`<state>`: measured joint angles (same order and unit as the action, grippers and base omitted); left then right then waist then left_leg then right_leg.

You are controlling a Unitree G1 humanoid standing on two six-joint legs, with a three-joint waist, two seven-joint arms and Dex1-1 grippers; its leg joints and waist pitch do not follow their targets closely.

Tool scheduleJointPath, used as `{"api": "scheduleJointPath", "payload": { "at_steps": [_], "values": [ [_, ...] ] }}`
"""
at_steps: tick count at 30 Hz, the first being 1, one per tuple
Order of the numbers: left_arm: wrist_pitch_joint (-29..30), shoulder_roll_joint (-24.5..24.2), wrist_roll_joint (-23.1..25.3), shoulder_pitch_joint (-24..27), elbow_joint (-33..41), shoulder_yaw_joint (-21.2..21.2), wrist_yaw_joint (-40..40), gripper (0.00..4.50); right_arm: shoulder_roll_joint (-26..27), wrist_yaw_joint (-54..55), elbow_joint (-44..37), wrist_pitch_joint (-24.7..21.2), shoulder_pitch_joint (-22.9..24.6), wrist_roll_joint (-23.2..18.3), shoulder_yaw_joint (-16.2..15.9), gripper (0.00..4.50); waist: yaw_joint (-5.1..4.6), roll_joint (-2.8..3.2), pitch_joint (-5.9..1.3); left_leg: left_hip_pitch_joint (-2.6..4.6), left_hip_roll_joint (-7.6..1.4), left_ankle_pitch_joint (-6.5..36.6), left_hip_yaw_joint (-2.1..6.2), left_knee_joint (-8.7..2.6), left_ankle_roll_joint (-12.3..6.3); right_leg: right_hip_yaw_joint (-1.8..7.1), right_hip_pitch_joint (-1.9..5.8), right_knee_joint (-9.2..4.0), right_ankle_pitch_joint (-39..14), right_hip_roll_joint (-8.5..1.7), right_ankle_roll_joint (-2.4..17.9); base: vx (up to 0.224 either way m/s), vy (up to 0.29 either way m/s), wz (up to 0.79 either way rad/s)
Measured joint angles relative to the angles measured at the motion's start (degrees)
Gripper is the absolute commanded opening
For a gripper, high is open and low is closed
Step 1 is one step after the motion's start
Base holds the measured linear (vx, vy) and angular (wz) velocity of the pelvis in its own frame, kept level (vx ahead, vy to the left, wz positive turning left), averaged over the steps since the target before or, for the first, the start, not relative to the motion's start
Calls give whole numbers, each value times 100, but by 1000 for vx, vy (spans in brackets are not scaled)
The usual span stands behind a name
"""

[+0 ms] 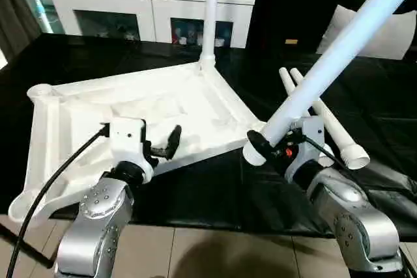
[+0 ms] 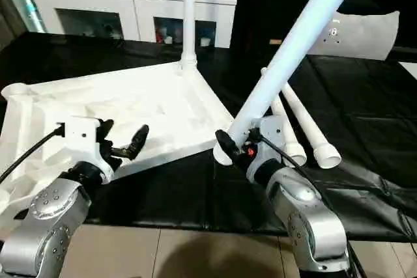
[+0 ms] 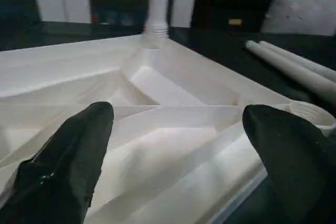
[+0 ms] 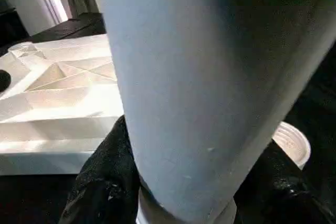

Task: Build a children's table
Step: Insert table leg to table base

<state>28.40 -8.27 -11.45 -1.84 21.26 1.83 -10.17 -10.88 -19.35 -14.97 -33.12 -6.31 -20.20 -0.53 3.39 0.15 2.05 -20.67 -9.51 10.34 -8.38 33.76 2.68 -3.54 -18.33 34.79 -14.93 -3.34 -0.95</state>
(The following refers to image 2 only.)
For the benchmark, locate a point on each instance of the white plastic table top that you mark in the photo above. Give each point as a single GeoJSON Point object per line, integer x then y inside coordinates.
{"type": "Point", "coordinates": [130, 109]}

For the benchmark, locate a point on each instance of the white plastic table leg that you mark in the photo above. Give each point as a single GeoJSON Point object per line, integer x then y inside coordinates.
{"type": "Point", "coordinates": [293, 43]}
{"type": "Point", "coordinates": [290, 138]}
{"type": "Point", "coordinates": [313, 125]}
{"type": "Point", "coordinates": [189, 11]}

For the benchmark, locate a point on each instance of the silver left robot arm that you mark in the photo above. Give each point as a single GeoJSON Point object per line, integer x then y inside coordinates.
{"type": "Point", "coordinates": [52, 226]}

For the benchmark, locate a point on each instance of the small yellow tag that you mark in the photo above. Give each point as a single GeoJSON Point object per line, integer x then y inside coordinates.
{"type": "Point", "coordinates": [275, 41]}

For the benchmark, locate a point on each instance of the black work mat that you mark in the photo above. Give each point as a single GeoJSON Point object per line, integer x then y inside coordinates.
{"type": "Point", "coordinates": [365, 128]}

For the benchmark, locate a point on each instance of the white sideboard cabinet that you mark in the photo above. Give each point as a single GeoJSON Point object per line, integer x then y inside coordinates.
{"type": "Point", "coordinates": [98, 1]}

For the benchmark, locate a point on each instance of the grey curtain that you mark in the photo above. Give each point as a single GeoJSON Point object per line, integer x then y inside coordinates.
{"type": "Point", "coordinates": [8, 21]}

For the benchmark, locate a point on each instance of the black cabinet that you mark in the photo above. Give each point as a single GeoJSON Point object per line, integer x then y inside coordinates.
{"type": "Point", "coordinates": [273, 1]}

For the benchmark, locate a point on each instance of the white padded sheet with fitting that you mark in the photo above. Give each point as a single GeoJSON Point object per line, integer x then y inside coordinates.
{"type": "Point", "coordinates": [361, 34]}

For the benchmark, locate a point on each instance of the flat white sheet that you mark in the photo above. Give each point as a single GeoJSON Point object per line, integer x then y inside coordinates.
{"type": "Point", "coordinates": [409, 68]}

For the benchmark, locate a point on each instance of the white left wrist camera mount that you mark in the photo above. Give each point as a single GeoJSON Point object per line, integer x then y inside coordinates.
{"type": "Point", "coordinates": [85, 144]}

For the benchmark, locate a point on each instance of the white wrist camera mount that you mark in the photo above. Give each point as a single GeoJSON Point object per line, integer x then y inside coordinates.
{"type": "Point", "coordinates": [85, 144]}
{"type": "Point", "coordinates": [270, 135]}

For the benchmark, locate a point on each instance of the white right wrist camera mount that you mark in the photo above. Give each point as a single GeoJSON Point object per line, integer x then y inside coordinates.
{"type": "Point", "coordinates": [270, 135]}

